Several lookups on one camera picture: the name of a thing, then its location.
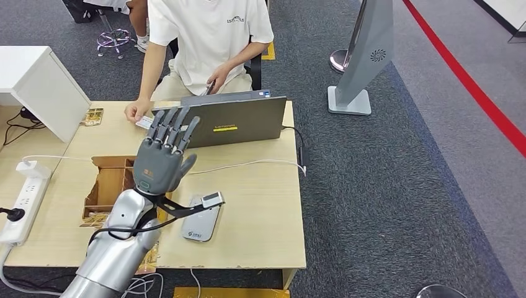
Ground grey card reader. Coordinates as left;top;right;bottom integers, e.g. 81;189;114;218
181;194;223;243

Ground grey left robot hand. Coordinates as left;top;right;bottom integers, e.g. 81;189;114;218
132;106;202;196

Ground person's left hand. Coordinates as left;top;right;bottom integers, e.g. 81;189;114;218
205;63;234;96

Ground red floor tape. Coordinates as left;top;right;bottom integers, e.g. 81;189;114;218
401;0;526;159

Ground black power plug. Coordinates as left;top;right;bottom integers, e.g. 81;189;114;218
0;207;26;223

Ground grey laptop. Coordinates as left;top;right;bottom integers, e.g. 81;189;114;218
152;89;288;150

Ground thin white hanging cable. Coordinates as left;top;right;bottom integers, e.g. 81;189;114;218
189;268;202;298

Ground wooden organizer box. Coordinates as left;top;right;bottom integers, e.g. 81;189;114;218
81;155;171;228

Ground chrome stool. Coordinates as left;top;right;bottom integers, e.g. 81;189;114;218
96;9;136;60

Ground black bag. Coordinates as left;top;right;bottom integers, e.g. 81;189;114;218
61;0;99;24

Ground hotel key card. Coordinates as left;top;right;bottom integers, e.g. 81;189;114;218
80;213;109;228
80;107;105;127
135;242;162;276

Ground black cable with plug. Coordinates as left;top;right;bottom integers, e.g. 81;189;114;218
3;106;47;147

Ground white power strip cord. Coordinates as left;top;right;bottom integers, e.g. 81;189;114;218
0;242;66;298

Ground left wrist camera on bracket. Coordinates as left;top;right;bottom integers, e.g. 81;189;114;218
156;191;226;219

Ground black laptop charger cable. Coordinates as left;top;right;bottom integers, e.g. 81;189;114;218
281;125;310;168

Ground white cabinet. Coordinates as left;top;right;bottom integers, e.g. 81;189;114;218
0;46;92;143

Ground chrome stanchion post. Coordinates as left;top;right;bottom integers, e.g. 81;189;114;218
329;0;368;75

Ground long white cable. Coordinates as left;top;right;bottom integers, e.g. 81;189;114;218
22;154;308;178

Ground white charger plug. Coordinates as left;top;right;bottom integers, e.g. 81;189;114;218
16;160;53;179

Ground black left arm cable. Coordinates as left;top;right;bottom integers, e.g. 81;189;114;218
87;205;182;248

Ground person's right hand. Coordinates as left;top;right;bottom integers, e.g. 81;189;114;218
124;97;154;124

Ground white power strip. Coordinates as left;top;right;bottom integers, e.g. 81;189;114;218
0;162;52;246

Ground black office chair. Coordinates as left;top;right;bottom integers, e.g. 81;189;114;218
168;35;264;91

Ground person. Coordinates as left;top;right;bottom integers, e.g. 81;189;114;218
83;0;151;53
124;0;275;123

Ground grey standing panel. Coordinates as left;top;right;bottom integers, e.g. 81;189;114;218
327;0;395;117

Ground white coiled cables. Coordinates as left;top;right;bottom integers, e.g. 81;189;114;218
121;273;165;298

